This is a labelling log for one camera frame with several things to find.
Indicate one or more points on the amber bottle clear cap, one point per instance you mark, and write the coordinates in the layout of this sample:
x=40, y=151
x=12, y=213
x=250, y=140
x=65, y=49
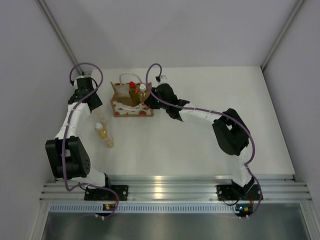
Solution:
x=101, y=131

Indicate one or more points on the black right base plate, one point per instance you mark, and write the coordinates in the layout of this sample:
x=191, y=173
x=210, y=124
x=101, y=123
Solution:
x=228, y=192

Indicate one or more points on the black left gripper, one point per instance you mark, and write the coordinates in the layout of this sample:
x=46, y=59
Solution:
x=98, y=102

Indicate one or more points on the yellow bottle red cap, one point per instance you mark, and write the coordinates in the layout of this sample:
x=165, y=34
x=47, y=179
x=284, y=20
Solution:
x=134, y=93

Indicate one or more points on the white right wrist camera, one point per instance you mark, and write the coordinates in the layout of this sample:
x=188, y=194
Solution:
x=161, y=79

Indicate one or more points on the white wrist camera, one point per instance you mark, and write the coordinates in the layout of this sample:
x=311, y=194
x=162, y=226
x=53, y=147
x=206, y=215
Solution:
x=161, y=79
x=86, y=74

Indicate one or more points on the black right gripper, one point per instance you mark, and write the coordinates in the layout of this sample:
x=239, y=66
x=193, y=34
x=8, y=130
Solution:
x=150, y=102

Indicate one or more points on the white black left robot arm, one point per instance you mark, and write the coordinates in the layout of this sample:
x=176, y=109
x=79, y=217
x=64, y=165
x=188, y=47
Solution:
x=66, y=153

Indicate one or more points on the left aluminium frame post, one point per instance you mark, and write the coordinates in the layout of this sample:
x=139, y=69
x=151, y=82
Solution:
x=44, y=7

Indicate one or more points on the white slotted cable duct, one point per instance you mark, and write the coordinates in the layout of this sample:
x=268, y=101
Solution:
x=102, y=208

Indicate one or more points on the red dotted canvas bag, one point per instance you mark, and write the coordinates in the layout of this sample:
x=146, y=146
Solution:
x=123, y=107

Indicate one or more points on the right aluminium frame post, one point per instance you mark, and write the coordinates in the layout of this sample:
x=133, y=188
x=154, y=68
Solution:
x=285, y=27

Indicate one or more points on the aluminium mounting rail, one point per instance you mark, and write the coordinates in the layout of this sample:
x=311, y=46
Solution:
x=200, y=189

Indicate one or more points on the amber bottle white cap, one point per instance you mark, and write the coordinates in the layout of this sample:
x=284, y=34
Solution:
x=143, y=93

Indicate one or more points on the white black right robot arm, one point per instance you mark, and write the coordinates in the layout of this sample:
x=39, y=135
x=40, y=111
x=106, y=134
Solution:
x=231, y=133

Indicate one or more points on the aluminium frame post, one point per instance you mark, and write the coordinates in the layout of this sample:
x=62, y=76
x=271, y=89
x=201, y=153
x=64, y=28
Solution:
x=44, y=7
x=285, y=27

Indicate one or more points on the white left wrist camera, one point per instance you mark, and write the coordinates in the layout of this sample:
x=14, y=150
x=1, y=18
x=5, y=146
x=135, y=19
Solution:
x=86, y=74

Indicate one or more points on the cream flat refill pouch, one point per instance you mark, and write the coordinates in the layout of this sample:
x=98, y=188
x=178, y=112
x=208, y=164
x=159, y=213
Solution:
x=122, y=90

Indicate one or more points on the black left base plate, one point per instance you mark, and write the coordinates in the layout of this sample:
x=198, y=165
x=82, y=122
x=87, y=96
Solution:
x=104, y=195

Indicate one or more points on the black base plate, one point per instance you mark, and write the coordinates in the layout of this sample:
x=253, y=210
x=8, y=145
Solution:
x=228, y=192
x=104, y=195

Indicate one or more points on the clear bottle grey cap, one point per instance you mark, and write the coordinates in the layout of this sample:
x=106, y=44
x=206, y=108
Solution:
x=99, y=116

